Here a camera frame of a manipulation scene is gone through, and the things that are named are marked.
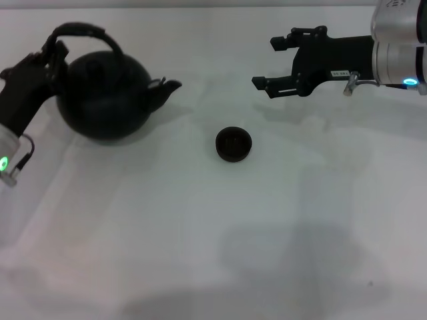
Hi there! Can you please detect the left wrist cable with metal plug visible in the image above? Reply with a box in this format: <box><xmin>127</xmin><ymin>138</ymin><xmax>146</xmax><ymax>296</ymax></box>
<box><xmin>5</xmin><ymin>133</ymin><xmax>36</xmax><ymax>188</ymax></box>

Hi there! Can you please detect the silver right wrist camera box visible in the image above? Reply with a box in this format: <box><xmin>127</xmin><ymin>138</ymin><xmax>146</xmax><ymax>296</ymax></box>
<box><xmin>370</xmin><ymin>0</ymin><xmax>427</xmax><ymax>45</ymax></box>

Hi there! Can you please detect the small dark teacup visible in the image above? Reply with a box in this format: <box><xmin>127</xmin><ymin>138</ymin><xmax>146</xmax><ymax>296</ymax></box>
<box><xmin>214</xmin><ymin>125</ymin><xmax>254</xmax><ymax>164</ymax></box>

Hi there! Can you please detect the black round teapot with handle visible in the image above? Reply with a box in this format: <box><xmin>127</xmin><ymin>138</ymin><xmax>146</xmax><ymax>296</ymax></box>
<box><xmin>49</xmin><ymin>21</ymin><xmax>183</xmax><ymax>146</ymax></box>

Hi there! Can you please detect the right wrist cable with metal plug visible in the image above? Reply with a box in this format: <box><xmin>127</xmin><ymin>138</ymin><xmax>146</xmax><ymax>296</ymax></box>
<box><xmin>342</xmin><ymin>71</ymin><xmax>427</xmax><ymax>98</ymax></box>

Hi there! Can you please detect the wrist cable with metal plug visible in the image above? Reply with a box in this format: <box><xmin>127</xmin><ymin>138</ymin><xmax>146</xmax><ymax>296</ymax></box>
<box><xmin>342</xmin><ymin>71</ymin><xmax>427</xmax><ymax>98</ymax></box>
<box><xmin>5</xmin><ymin>133</ymin><xmax>36</xmax><ymax>188</ymax></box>

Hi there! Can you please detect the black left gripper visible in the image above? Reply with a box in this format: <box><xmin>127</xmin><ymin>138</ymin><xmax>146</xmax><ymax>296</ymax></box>
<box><xmin>0</xmin><ymin>32</ymin><xmax>70</xmax><ymax>137</ymax></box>

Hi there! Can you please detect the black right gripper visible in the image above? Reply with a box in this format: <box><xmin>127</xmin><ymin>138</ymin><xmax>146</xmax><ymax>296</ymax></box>
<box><xmin>251</xmin><ymin>25</ymin><xmax>375</xmax><ymax>99</ymax></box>

